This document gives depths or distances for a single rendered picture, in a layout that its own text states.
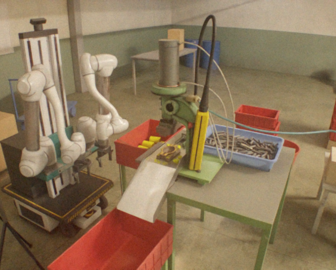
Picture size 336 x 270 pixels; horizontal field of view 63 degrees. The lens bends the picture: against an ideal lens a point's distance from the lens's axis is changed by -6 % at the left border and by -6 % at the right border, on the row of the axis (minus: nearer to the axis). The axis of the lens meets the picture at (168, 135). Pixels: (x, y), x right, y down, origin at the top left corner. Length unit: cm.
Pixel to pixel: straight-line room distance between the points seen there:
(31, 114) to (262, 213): 154
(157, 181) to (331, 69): 852
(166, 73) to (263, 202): 90
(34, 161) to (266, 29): 866
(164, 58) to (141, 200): 83
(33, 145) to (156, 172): 89
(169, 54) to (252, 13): 838
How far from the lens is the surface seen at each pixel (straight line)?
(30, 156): 218
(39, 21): 244
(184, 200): 163
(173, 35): 725
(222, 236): 279
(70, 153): 205
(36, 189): 288
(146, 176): 181
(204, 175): 173
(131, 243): 194
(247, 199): 166
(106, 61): 246
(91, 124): 265
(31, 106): 203
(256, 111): 459
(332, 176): 272
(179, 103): 172
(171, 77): 168
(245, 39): 1004
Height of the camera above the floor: 193
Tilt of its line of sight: 25 degrees down
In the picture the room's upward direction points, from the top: straight up
